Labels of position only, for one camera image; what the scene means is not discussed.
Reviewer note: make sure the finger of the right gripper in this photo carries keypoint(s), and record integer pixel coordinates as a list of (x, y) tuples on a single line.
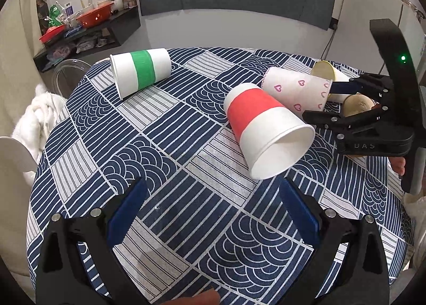
[(345, 87), (331, 120)]

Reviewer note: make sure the transparent acrylic chair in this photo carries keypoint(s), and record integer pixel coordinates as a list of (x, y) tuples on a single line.
[(67, 76)]

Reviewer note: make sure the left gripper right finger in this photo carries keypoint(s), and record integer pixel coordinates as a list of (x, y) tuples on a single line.
[(363, 275)]

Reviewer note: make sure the red colander bowl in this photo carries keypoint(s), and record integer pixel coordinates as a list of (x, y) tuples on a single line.
[(96, 16)]

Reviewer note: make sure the white cup yellow rim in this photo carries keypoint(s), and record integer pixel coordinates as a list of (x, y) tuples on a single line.
[(326, 70)]

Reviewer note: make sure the white refrigerator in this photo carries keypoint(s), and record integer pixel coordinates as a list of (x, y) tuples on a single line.
[(355, 46)]

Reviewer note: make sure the black wall shelf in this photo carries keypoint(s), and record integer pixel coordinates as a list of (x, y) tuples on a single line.
[(112, 33)]

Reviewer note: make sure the white fleece sleeve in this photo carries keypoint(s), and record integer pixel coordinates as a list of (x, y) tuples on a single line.
[(415, 208)]

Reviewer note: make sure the white cup pink hearts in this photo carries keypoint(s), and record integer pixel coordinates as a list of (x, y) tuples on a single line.
[(297, 91)]

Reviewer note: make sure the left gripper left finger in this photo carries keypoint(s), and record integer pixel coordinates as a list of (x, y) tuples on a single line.
[(126, 211)]

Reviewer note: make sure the white cup green band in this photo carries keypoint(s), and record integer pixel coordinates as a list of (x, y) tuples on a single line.
[(134, 71)]

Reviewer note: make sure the brown kraft paper cup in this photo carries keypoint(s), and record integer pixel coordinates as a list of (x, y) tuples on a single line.
[(356, 104)]

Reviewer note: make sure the left hand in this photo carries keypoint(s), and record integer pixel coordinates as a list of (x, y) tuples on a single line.
[(210, 297)]

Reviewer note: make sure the white fluffy blanket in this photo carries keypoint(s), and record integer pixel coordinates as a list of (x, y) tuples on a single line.
[(35, 126)]

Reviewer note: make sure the red tray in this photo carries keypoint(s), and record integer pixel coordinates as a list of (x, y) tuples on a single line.
[(52, 32)]

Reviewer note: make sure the right hand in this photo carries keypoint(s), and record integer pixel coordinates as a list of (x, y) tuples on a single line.
[(398, 165)]

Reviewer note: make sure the white cup red band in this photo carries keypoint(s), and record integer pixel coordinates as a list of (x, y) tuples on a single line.
[(270, 136)]

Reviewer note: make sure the blue white patterned tablecloth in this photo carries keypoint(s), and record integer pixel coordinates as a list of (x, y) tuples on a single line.
[(205, 223)]

